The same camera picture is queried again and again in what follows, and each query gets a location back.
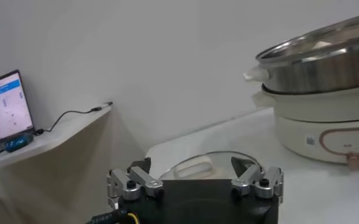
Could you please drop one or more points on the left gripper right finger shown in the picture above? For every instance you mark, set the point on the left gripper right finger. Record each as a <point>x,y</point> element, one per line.
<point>258,179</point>

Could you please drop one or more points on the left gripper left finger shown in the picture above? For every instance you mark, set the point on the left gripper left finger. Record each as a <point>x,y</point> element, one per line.
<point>136,179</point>

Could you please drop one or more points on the round glass pot lid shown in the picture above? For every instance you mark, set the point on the round glass pot lid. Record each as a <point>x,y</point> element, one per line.
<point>194,167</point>

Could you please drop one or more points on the stainless steel steamer basket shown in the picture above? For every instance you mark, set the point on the stainless steel steamer basket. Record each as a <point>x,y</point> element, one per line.
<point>319,73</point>

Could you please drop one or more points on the cream electric cooking pot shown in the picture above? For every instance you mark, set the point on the cream electric cooking pot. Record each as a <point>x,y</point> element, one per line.
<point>304,121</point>

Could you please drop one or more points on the white side table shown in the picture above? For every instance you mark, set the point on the white side table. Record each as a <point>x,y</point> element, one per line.
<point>60,131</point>

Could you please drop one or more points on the blue computer mouse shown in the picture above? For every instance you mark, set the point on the blue computer mouse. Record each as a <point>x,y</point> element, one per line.
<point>19,142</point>

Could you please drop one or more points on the open laptop computer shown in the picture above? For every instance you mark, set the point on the open laptop computer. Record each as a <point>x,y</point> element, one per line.
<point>8,106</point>

